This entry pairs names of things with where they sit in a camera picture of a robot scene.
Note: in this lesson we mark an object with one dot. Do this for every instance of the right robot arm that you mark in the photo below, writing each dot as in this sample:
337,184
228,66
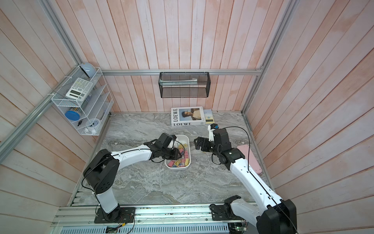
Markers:
251,181

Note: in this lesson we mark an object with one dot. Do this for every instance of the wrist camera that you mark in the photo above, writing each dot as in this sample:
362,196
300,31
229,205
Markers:
171,144
211,129

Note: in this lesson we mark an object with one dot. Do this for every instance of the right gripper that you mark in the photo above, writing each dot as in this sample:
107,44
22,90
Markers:
206,142

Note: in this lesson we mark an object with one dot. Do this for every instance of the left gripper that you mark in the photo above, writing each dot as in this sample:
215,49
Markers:
175,154

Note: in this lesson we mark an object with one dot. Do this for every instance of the white calculator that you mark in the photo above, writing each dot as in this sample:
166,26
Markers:
79,90

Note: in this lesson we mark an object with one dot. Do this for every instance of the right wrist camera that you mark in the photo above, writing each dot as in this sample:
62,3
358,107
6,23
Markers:
211,129

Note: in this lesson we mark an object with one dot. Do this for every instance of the white wire shelf rack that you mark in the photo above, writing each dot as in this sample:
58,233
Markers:
97,104

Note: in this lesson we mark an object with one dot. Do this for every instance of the papers in mesh basket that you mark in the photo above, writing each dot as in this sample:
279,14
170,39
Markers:
193,81

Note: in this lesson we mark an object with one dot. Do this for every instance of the blue lid container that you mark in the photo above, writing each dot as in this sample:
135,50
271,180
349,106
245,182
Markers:
73,113

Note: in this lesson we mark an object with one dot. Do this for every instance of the white tape roll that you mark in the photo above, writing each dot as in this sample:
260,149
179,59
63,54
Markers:
91,126

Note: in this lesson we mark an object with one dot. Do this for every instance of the black mesh wall basket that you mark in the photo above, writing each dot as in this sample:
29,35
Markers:
201,90

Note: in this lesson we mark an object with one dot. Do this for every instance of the small yellow book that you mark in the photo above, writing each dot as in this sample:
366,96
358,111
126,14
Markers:
209,116

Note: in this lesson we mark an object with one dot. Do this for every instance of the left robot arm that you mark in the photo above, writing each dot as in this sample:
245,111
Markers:
101,172

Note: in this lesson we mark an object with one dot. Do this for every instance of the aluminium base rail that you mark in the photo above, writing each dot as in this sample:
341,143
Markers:
152,219

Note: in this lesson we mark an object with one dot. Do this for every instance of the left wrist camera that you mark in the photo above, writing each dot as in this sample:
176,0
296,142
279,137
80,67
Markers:
171,144

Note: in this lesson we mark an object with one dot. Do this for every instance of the white Loewe book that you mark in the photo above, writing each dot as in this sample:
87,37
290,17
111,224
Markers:
187,116

